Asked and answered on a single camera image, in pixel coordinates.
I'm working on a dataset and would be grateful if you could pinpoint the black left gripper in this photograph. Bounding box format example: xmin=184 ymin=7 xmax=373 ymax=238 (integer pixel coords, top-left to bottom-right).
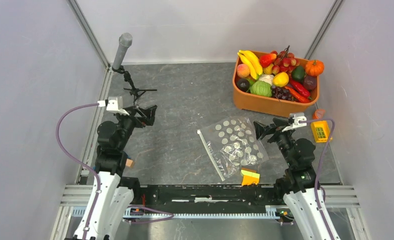
xmin=115 ymin=104 xmax=156 ymax=150

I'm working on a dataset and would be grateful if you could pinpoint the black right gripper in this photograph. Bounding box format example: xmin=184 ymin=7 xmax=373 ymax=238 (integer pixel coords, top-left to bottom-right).
xmin=253 ymin=117 xmax=295 ymax=167

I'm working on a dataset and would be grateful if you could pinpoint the dark purple grape bunch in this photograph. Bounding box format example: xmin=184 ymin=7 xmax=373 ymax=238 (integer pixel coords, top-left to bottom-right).
xmin=271 ymin=85 xmax=295 ymax=102

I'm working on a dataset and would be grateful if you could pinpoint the clear dotted zip top bag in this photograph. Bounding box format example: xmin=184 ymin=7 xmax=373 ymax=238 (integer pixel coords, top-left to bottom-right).
xmin=197 ymin=116 xmax=269 ymax=181

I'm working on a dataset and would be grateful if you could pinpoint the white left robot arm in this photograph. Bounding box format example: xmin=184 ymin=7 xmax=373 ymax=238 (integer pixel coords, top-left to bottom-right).
xmin=71 ymin=105 xmax=157 ymax=240

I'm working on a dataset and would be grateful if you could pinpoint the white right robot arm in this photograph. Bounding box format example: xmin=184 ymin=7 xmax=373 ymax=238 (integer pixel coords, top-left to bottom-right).
xmin=253 ymin=112 xmax=340 ymax=240

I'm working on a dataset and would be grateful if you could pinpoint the orange plastic bin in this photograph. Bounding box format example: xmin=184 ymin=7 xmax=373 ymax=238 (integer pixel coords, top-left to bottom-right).
xmin=232 ymin=51 xmax=320 ymax=117

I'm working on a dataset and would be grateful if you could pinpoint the green toy cabbage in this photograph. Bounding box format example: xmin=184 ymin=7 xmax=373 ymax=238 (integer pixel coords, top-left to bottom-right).
xmin=250 ymin=81 xmax=272 ymax=98

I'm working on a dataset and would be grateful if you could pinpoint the white toy cauliflower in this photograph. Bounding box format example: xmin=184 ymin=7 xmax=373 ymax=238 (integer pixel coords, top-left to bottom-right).
xmin=258 ymin=74 xmax=274 ymax=86

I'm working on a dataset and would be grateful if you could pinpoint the yellow toy lemon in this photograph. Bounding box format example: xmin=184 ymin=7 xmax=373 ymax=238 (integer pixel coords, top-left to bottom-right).
xmin=273 ymin=72 xmax=289 ymax=88

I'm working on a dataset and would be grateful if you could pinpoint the red toy chili pepper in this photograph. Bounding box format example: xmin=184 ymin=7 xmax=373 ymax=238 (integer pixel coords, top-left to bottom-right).
xmin=289 ymin=78 xmax=311 ymax=99

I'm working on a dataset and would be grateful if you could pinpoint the tan wooden cube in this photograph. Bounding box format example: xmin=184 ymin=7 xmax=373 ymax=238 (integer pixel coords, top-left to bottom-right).
xmin=125 ymin=159 xmax=135 ymax=168

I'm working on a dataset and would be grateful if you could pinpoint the small orange toy piece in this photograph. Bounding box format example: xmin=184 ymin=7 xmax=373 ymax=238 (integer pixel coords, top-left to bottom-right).
xmin=312 ymin=109 xmax=326 ymax=120

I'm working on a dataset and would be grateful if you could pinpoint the yellow toy basket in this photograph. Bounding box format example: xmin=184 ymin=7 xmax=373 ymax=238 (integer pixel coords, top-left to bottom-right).
xmin=310 ymin=120 xmax=330 ymax=143

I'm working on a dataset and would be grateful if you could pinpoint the orange yellow block stack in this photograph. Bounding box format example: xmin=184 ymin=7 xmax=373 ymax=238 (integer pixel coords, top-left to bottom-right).
xmin=241 ymin=167 xmax=260 ymax=186

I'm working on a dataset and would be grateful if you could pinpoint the yellow banana bunch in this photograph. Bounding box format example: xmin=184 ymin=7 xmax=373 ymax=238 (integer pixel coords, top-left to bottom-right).
xmin=237 ymin=50 xmax=263 ymax=80

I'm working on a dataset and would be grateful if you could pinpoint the red grape bunch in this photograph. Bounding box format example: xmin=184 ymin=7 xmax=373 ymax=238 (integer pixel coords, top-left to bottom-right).
xmin=272 ymin=46 xmax=300 ymax=76

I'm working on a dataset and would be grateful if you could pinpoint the orange toy pumpkin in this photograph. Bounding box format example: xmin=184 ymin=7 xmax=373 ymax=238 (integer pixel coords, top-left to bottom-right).
xmin=305 ymin=59 xmax=325 ymax=77

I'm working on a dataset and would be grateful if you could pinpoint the grey microphone on tripod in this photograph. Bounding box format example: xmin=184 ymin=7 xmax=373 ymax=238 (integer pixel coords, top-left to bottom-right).
xmin=111 ymin=32 xmax=158 ymax=116

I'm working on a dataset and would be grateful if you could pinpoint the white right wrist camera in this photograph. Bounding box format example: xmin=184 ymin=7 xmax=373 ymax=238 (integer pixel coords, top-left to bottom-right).
xmin=282 ymin=112 xmax=307 ymax=132

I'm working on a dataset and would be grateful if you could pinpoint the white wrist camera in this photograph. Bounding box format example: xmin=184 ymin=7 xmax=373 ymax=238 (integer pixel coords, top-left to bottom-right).
xmin=97 ymin=96 xmax=129 ymax=116
xmin=282 ymin=112 xmax=307 ymax=132

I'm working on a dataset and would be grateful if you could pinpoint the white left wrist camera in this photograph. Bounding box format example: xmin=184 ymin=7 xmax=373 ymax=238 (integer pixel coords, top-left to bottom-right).
xmin=97 ymin=96 xmax=129 ymax=116

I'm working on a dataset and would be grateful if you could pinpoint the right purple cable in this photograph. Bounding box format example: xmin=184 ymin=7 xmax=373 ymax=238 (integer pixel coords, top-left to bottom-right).
xmin=299 ymin=118 xmax=337 ymax=240

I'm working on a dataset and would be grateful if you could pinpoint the purple cable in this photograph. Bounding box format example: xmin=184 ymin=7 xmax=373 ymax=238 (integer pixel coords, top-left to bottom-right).
xmin=299 ymin=118 xmax=337 ymax=240
xmin=56 ymin=102 xmax=175 ymax=240

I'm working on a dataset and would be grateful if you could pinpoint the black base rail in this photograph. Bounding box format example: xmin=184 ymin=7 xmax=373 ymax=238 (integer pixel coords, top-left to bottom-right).
xmin=130 ymin=183 xmax=308 ymax=215

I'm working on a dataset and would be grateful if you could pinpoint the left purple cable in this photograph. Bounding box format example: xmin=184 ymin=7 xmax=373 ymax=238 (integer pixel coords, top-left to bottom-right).
xmin=56 ymin=102 xmax=175 ymax=240

